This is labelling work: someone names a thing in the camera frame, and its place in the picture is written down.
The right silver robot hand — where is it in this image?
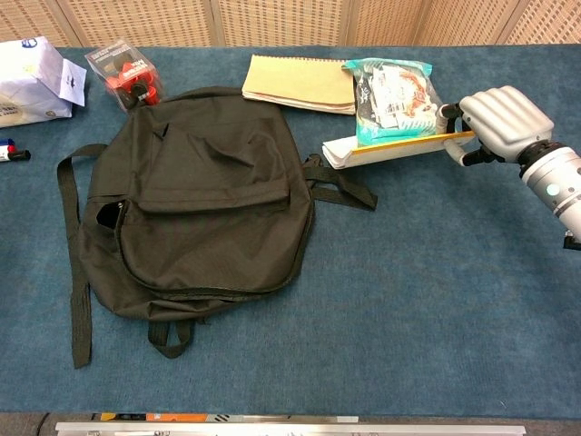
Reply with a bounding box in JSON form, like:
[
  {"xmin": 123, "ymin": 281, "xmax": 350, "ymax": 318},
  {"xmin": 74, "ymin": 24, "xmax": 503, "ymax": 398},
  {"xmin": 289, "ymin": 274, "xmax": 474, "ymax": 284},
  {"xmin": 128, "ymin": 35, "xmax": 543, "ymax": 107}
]
[{"xmin": 438, "ymin": 85, "xmax": 556, "ymax": 167}]

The white yellow Lexicon book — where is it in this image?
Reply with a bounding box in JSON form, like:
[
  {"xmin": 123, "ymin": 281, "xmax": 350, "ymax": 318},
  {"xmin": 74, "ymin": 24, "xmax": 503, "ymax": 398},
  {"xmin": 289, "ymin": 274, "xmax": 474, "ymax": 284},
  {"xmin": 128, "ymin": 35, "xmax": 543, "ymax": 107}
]
[{"xmin": 321, "ymin": 128, "xmax": 478, "ymax": 172}]

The black fabric backpack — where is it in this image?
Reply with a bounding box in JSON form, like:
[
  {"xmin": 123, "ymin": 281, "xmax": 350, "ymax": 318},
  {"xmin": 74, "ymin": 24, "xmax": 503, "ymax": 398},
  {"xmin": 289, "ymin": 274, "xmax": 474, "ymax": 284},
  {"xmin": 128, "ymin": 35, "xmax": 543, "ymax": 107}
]
[{"xmin": 56, "ymin": 85, "xmax": 379, "ymax": 369}]

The teal plastic snack bag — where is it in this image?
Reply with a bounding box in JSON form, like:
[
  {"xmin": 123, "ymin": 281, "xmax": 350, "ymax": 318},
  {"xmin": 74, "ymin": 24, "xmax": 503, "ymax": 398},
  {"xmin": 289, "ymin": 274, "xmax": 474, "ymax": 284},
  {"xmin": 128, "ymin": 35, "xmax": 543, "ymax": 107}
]
[{"xmin": 340, "ymin": 57, "xmax": 444, "ymax": 142}]

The brown spiral notebook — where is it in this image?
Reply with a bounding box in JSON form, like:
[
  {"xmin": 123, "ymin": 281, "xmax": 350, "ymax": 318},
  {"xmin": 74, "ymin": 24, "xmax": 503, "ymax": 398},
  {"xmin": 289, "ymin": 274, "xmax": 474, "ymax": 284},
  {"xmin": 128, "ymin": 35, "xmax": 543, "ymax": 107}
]
[{"xmin": 241, "ymin": 54, "xmax": 358, "ymax": 117}]

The wicker folding screen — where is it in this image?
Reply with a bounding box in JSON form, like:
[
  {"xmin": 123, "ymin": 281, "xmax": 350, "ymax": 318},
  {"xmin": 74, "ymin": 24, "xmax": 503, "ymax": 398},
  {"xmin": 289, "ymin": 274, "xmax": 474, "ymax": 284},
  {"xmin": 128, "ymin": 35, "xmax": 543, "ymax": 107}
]
[{"xmin": 0, "ymin": 0, "xmax": 581, "ymax": 48}]

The clear box with orange caps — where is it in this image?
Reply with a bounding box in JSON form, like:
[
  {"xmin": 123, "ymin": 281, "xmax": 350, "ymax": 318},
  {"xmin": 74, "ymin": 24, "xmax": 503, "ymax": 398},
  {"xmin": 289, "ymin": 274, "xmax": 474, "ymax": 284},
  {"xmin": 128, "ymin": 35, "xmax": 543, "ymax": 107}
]
[{"xmin": 84, "ymin": 39, "xmax": 164, "ymax": 114}]

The orange labelled edge strip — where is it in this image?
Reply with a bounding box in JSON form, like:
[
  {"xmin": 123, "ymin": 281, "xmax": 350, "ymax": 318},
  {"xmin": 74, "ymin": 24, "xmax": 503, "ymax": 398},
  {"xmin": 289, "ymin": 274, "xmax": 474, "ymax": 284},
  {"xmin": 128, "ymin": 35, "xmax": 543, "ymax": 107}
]
[{"xmin": 93, "ymin": 411, "xmax": 359, "ymax": 424}]

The white paper bag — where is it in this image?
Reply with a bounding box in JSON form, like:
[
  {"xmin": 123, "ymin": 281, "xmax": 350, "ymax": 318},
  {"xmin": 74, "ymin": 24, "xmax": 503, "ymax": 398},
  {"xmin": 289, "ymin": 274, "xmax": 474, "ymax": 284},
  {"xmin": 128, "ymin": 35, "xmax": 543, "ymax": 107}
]
[{"xmin": 0, "ymin": 35, "xmax": 88, "ymax": 129}]

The aluminium profile rail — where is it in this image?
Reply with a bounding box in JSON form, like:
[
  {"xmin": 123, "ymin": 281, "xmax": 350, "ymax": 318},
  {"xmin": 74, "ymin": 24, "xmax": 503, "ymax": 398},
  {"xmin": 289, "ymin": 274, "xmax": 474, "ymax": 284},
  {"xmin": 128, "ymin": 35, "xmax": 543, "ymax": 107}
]
[{"xmin": 54, "ymin": 421, "xmax": 527, "ymax": 436}]

